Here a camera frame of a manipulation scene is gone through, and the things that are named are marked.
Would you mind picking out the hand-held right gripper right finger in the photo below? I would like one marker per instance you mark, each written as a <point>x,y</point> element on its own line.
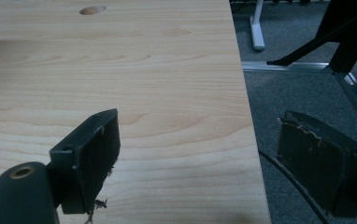
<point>313,161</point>

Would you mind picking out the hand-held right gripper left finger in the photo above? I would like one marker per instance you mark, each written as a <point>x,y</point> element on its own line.
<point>86,161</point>

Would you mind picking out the black metal stand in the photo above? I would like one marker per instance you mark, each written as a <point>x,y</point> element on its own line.
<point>341,37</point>

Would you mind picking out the white desk leg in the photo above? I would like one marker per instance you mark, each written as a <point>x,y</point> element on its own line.
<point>256,31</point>

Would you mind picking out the aluminium frame rail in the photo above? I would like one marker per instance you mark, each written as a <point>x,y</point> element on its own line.
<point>292,66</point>

